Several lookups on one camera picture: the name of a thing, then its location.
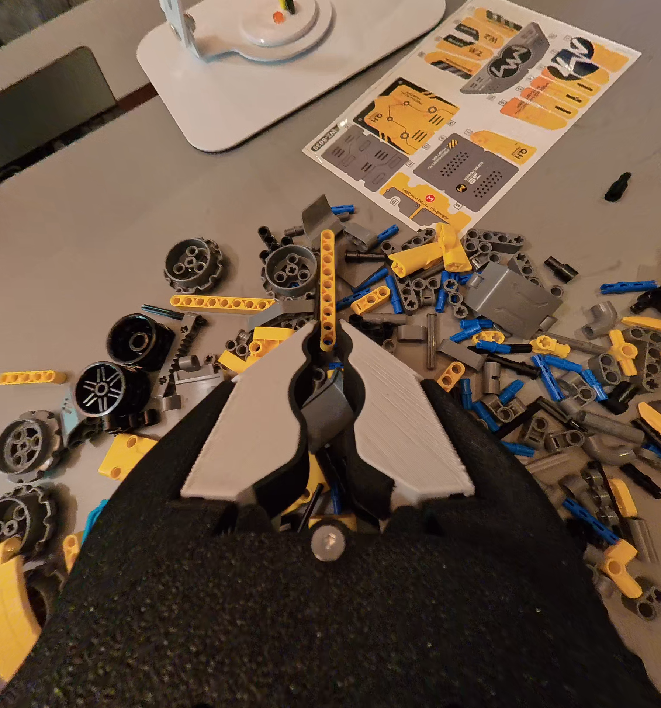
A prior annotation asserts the yellow short toy beam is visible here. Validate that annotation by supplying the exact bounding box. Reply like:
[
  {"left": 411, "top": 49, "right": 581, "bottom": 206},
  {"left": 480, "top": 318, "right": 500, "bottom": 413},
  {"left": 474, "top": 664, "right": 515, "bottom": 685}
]
[{"left": 0, "top": 369, "right": 67, "bottom": 386}]

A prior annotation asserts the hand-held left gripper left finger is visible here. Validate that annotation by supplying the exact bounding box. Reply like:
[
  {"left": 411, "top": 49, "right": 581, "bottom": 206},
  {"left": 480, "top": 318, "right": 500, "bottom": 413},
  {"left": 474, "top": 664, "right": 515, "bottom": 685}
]
[{"left": 181, "top": 322, "right": 317, "bottom": 521}]

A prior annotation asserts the grey toothed toy wheel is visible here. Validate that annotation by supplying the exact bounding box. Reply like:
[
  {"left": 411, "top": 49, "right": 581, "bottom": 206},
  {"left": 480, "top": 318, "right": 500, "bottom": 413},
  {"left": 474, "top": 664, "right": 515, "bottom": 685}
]
[
  {"left": 261, "top": 243, "right": 320, "bottom": 302},
  {"left": 163, "top": 238, "right": 223, "bottom": 294},
  {"left": 0, "top": 410, "right": 68, "bottom": 478},
  {"left": 0, "top": 486, "right": 60, "bottom": 559}
]

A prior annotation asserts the grey curved toy piece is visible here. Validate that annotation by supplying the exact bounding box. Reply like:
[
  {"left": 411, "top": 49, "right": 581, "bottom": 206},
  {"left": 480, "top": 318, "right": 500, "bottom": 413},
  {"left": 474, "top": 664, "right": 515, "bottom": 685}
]
[{"left": 300, "top": 371, "right": 367, "bottom": 451}]

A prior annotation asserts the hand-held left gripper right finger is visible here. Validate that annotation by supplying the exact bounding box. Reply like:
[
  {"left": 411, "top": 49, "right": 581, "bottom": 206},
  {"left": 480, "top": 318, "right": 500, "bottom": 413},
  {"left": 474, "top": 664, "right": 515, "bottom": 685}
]
[{"left": 336, "top": 320, "right": 475, "bottom": 526}]

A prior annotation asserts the black toy wheel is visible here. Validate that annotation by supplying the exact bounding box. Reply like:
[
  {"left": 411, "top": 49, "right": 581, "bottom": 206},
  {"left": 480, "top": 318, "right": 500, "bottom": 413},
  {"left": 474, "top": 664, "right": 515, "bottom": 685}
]
[
  {"left": 73, "top": 361, "right": 151, "bottom": 429},
  {"left": 106, "top": 313, "right": 173, "bottom": 370}
]

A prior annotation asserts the yellow curved toy panel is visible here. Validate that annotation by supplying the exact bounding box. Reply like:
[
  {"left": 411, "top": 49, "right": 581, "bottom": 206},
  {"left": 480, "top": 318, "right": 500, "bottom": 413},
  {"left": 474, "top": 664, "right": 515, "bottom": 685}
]
[{"left": 0, "top": 537, "right": 44, "bottom": 684}]

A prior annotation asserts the yellow grey sticker sheet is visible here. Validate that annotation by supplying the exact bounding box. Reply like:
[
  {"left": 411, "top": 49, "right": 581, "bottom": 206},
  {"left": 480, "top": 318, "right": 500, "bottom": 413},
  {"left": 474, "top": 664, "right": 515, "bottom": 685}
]
[{"left": 302, "top": 0, "right": 641, "bottom": 233}]

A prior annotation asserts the pile of toy building parts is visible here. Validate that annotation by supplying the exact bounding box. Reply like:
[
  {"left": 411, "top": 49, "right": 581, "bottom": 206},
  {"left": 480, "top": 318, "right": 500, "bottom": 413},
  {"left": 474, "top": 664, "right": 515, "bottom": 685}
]
[{"left": 0, "top": 194, "right": 661, "bottom": 684}]

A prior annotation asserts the white desk lamp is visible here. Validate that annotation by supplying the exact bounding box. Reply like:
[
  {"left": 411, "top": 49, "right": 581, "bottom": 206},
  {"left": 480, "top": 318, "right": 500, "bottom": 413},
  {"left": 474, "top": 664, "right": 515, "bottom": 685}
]
[{"left": 137, "top": 0, "right": 446, "bottom": 151}]

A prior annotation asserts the yellow long toy beam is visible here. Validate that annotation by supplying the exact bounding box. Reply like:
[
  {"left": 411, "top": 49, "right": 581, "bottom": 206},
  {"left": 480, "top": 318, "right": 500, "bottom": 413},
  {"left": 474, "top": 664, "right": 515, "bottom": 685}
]
[{"left": 319, "top": 229, "right": 338, "bottom": 352}]

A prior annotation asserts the grey angular toy panel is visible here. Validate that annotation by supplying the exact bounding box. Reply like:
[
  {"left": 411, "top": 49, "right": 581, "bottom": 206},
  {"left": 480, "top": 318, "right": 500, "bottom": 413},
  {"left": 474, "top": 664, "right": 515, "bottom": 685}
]
[{"left": 463, "top": 260, "right": 564, "bottom": 338}]

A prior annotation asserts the black flat pad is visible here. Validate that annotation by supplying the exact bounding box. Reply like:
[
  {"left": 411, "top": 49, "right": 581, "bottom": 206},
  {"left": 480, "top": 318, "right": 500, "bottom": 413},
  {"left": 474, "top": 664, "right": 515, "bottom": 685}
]
[{"left": 0, "top": 47, "right": 118, "bottom": 178}]

